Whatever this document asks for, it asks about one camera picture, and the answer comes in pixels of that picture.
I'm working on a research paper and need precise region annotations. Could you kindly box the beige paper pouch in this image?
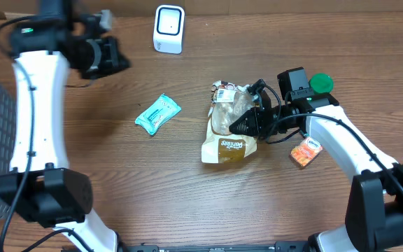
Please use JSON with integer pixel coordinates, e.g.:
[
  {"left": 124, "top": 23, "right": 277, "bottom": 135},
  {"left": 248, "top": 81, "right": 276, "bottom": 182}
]
[{"left": 201, "top": 80, "right": 257, "bottom": 164}]

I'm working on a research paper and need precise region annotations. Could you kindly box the orange Kleenex tissue pack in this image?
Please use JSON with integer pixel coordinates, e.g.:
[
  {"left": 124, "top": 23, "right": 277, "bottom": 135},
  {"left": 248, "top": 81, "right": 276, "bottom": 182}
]
[{"left": 290, "top": 136, "right": 323, "bottom": 169}]

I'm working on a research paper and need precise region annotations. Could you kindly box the green lid jar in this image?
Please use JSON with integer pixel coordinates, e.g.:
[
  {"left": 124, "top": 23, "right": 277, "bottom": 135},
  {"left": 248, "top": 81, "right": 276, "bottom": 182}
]
[{"left": 309, "top": 73, "right": 334, "bottom": 94}]

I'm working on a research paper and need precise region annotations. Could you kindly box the teal wet wipes pack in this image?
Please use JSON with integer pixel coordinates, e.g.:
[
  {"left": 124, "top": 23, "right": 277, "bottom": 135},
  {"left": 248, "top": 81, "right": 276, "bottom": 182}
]
[{"left": 135, "top": 94, "right": 181, "bottom": 136}]

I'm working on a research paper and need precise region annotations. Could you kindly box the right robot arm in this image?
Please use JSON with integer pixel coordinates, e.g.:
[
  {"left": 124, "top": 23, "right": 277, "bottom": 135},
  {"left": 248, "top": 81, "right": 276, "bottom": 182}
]
[{"left": 229, "top": 67, "right": 403, "bottom": 252}]

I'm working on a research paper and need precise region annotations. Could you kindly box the white barcode scanner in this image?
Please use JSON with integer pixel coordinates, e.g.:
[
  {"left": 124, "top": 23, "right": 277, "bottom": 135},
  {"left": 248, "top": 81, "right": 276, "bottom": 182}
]
[{"left": 153, "top": 4, "right": 185, "bottom": 55}]

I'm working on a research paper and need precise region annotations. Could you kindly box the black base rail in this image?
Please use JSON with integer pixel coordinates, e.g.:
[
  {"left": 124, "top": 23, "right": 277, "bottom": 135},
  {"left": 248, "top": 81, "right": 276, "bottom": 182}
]
[{"left": 118, "top": 241, "right": 316, "bottom": 252}]

